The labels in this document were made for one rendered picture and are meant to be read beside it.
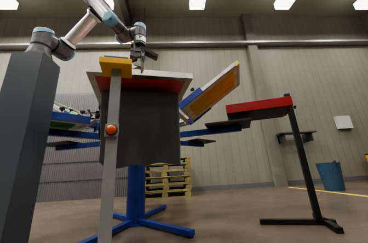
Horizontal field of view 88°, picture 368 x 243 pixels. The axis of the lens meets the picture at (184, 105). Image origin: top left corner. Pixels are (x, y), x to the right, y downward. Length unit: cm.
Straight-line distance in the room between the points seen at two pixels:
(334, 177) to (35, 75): 471
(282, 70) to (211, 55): 242
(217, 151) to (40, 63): 482
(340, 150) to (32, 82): 712
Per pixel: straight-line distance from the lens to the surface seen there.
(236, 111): 195
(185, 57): 647
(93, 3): 143
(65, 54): 164
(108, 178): 78
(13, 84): 140
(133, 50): 117
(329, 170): 475
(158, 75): 110
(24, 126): 127
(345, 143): 743
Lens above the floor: 48
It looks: 20 degrees up
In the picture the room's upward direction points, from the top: 3 degrees counter-clockwise
